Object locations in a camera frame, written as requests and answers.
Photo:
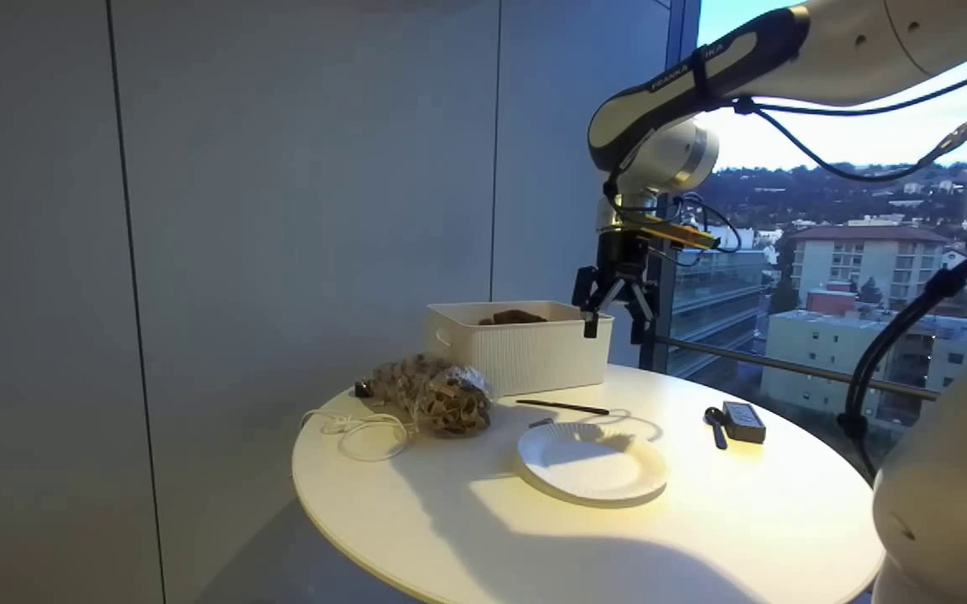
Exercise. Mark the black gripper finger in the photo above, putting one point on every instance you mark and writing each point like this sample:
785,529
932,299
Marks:
589,323
641,312

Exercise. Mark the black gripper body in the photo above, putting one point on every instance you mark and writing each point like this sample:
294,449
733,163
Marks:
615,275

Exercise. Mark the white round plate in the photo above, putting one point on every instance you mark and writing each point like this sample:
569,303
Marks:
592,464

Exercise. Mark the black spoon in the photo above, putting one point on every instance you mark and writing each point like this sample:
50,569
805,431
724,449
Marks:
713,416

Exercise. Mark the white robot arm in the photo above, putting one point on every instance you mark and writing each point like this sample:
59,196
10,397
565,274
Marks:
820,50

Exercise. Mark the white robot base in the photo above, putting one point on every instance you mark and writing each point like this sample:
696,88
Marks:
922,506

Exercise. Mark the white plastic storage box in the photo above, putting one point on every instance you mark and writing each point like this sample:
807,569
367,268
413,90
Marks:
524,358

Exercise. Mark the dark object in box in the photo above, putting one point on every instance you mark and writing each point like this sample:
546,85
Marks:
509,316

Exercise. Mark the black rectangular sponge block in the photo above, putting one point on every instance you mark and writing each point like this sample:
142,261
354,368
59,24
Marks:
742,424

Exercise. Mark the round white table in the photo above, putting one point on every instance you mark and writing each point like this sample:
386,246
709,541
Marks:
459,520

